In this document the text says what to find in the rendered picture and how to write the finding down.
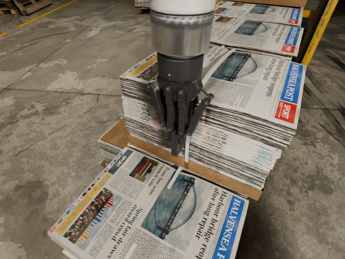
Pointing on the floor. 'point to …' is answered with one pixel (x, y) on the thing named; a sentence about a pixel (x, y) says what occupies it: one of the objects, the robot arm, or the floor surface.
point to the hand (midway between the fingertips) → (177, 141)
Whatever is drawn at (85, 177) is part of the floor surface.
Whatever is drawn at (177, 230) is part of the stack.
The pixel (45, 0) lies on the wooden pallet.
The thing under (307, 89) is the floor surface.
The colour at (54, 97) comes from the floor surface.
